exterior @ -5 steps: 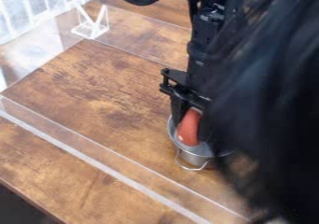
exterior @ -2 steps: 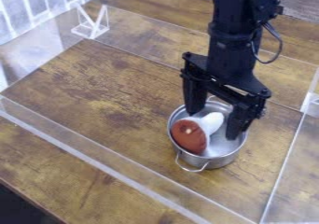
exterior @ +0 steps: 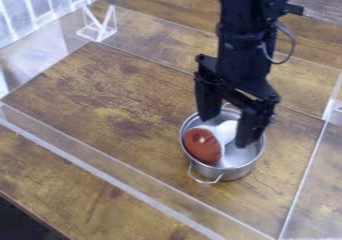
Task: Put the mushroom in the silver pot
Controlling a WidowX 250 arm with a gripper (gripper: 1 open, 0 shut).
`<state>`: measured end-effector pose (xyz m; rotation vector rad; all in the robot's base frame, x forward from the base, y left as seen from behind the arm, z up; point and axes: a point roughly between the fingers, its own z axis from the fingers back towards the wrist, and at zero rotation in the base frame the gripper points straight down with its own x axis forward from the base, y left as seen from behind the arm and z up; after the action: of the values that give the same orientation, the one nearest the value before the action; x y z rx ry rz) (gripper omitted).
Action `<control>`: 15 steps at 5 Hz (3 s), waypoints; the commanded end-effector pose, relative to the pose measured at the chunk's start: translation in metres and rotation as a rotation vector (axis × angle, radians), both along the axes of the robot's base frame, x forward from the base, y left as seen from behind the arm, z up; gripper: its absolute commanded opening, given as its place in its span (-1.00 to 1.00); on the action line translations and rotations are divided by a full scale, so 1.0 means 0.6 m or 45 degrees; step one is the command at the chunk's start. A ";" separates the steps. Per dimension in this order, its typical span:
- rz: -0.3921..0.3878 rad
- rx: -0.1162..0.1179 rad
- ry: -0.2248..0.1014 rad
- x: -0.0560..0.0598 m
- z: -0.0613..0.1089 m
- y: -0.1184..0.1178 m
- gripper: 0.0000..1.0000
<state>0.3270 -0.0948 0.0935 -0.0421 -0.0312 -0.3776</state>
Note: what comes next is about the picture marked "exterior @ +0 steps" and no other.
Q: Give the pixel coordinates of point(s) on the silver metal pot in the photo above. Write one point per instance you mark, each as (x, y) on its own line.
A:
(238, 160)

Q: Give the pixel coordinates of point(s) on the red plush mushroom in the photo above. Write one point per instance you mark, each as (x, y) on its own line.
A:
(205, 141)

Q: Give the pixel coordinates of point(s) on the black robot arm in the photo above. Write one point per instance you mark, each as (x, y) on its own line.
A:
(245, 16)

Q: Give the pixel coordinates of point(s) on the clear acrylic triangle bracket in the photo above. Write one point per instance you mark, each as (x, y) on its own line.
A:
(98, 30)

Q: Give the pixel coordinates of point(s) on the clear acrylic enclosure wall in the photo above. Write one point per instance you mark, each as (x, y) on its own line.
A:
(91, 196)

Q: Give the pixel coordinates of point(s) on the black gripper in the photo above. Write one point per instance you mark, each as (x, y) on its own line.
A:
(235, 77)

